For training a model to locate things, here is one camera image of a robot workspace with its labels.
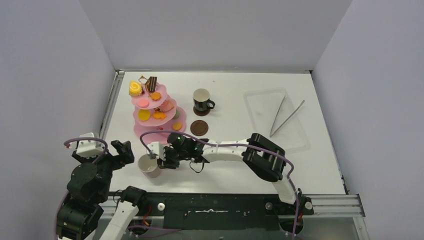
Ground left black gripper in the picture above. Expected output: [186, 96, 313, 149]
[75, 138, 134, 200]

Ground orange round macaron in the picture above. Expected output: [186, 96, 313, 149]
[172, 122, 183, 131]

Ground pink teacup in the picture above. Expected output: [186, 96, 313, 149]
[137, 154, 161, 178]

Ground dark wooden coaster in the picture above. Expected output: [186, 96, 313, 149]
[190, 120, 209, 137]
[193, 106, 211, 117]

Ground orange flower cookie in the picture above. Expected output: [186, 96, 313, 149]
[152, 111, 167, 121]

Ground yellow round cake slice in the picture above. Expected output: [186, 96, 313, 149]
[137, 109, 151, 122]

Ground black mug white inside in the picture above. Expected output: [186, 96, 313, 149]
[192, 88, 216, 112]

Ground pink round macaron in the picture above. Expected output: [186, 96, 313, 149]
[137, 99, 150, 108]

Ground orange scalloped cookie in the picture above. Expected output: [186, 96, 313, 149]
[149, 91, 162, 101]

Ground yellow swirl roll cake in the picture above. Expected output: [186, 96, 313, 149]
[129, 81, 144, 98]

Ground chocolate layered cake slice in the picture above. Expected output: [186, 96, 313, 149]
[145, 76, 158, 93]

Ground metal serving tongs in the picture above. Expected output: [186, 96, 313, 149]
[269, 94, 306, 138]

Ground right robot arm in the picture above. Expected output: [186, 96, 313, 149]
[148, 132, 301, 214]

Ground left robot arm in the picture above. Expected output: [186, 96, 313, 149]
[55, 136, 150, 240]

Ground pink three-tier cake stand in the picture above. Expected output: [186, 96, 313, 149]
[129, 76, 187, 144]

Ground clear plastic tray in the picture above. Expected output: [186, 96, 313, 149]
[243, 87, 310, 154]

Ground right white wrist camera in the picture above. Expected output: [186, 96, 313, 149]
[146, 141, 165, 160]

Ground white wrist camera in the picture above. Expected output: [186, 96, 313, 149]
[146, 141, 165, 160]
[75, 140, 105, 159]

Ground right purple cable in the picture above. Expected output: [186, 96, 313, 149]
[139, 130, 301, 240]

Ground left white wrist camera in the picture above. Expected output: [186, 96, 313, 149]
[75, 140, 105, 159]

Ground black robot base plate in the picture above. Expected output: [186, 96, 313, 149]
[129, 192, 296, 231]

